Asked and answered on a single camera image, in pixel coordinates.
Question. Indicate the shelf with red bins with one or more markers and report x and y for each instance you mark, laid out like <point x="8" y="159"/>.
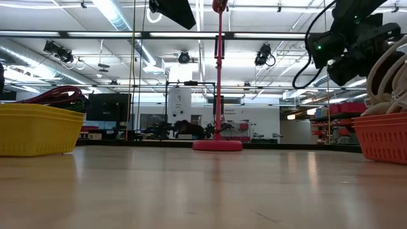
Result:
<point x="346" y="108"/>

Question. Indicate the yellow plastic basket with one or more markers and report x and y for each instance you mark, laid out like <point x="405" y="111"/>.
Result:
<point x="38" y="133"/>

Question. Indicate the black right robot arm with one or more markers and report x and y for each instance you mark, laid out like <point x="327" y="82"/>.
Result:
<point x="353" y="12"/>

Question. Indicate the person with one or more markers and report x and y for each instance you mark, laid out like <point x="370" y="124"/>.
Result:
<point x="189" y="128"/>

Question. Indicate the red lamp stand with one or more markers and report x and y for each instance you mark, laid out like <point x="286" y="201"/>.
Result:
<point x="217" y="145"/>

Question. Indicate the black ceiling camera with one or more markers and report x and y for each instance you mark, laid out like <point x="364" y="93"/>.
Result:
<point x="263" y="54"/>
<point x="58" y="51"/>
<point x="183" y="58"/>

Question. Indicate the black monitor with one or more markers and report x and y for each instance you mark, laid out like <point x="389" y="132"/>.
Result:
<point x="108" y="106"/>

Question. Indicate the orange plastic basket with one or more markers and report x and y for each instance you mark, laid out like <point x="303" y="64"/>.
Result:
<point x="381" y="140"/>

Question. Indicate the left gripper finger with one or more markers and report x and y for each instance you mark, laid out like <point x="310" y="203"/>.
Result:
<point x="175" y="12"/>

